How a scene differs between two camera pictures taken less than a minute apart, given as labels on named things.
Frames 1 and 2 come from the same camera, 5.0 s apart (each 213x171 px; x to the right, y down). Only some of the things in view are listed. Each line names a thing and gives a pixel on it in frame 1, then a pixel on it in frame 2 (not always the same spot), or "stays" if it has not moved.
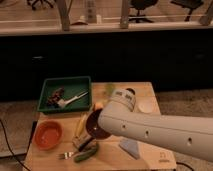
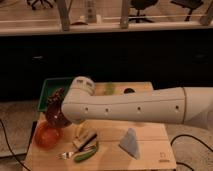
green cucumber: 85,155 stays
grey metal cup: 132,90 stays
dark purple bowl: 93,126 -> 53,115
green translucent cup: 109,87 stays
